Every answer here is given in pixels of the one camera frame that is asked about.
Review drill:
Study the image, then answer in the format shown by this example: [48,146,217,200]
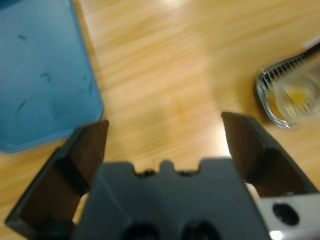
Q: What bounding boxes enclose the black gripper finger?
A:
[221,111,320,201]
[5,119,110,238]

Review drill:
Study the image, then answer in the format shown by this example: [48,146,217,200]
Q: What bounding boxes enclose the clear glass cup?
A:
[268,62,320,126]

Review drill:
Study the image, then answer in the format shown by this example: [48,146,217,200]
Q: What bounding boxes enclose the teal plastic tray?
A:
[0,0,105,155]

